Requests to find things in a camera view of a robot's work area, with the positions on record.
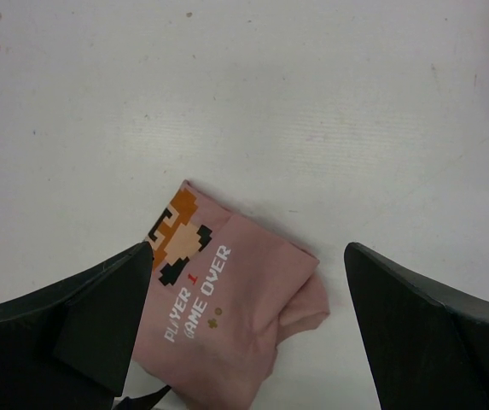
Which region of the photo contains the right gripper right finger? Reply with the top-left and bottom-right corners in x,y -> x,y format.
344,243 -> 489,409

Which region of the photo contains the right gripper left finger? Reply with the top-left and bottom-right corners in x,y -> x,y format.
0,242 -> 154,409

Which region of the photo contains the dusty pink printed t-shirt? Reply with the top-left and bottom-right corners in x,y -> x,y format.
132,182 -> 329,409

